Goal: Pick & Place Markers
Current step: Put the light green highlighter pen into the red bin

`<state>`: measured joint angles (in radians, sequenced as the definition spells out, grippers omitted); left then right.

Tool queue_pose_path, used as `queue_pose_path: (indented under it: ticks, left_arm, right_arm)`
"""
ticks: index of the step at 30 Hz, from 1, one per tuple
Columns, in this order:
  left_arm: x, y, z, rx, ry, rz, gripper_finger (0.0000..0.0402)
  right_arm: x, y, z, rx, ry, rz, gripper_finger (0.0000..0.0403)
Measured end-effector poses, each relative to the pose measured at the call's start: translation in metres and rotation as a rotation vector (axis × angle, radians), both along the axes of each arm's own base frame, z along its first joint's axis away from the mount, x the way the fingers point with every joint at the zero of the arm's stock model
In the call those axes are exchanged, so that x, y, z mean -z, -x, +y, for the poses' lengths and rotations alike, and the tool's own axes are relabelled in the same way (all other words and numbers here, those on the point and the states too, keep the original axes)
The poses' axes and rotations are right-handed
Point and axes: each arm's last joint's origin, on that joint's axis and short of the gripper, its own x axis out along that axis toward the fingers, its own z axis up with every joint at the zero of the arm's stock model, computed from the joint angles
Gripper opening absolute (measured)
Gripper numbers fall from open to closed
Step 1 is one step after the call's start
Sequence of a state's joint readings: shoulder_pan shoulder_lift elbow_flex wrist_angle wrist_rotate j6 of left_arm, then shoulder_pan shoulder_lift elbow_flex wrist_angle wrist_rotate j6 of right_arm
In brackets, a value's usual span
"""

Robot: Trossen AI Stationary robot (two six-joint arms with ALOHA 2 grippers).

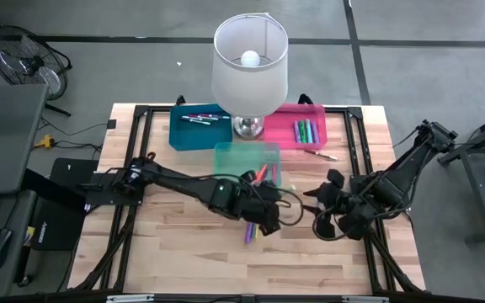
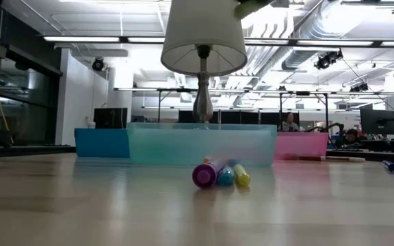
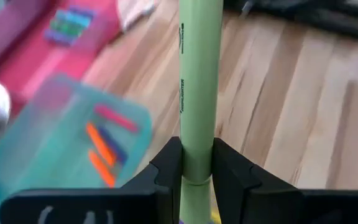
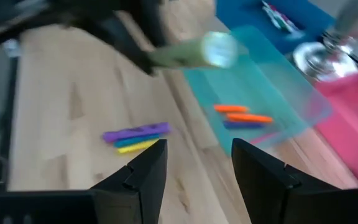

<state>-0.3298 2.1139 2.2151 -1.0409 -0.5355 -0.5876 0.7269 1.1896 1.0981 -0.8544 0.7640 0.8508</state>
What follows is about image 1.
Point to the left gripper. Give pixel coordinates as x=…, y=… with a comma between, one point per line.
x=255, y=202

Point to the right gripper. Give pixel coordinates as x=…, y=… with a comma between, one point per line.
x=350, y=208

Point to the small yellow highlighter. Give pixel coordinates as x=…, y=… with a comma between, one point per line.
x=255, y=233

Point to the small blue highlighter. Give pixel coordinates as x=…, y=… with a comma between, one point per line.
x=248, y=233

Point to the small orange highlighter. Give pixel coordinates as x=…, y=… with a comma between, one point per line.
x=262, y=173

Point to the small pink highlighter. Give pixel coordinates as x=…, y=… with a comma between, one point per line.
x=274, y=172

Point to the brown Expo marker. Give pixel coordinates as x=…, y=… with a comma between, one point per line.
x=320, y=155

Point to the thick purple highlighter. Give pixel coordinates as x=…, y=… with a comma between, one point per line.
x=296, y=132
x=315, y=134

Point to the thick teal highlighter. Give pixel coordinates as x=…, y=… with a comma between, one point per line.
x=308, y=131

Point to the thick dark green highlighter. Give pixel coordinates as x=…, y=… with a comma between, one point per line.
x=302, y=132

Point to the blue Expo marker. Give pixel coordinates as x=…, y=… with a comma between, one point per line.
x=213, y=120

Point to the purple Expo marker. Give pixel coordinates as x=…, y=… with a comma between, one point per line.
x=219, y=116

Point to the green Expo marker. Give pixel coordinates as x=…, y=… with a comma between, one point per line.
x=202, y=123

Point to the red Expo marker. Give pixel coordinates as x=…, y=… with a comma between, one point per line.
x=196, y=116

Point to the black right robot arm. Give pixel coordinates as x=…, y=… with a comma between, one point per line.
x=411, y=164

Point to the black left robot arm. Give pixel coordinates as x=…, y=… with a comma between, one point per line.
x=183, y=183

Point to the translucent green plastic bin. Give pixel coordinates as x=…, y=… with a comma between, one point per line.
x=234, y=157

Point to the pink plastic bin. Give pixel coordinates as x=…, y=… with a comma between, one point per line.
x=280, y=141

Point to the silver aluminium bar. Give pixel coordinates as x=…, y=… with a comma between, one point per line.
x=129, y=298
x=364, y=299

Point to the blue plastic bin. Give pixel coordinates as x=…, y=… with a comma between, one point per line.
x=200, y=136

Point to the black table clamp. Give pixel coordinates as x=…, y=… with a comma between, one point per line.
x=305, y=99
x=180, y=101

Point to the white shade chrome table lamp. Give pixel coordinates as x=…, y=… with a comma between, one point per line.
x=248, y=92

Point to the grey metal stand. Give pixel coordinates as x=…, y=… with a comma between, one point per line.
x=478, y=193

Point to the small black square pad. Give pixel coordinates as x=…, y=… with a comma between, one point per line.
x=112, y=124

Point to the plain black box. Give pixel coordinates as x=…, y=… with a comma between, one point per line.
x=72, y=168

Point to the black box white lettering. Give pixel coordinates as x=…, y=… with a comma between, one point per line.
x=57, y=229

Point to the yellow power plug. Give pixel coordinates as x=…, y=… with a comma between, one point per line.
x=45, y=141

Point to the yellow black small box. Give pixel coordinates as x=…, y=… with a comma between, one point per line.
x=29, y=235

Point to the grey laptop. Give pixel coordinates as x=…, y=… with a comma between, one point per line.
x=6, y=139

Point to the black floor fan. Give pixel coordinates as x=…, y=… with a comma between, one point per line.
x=28, y=63

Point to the black aluminium table frame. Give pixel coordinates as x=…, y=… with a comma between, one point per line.
x=158, y=108

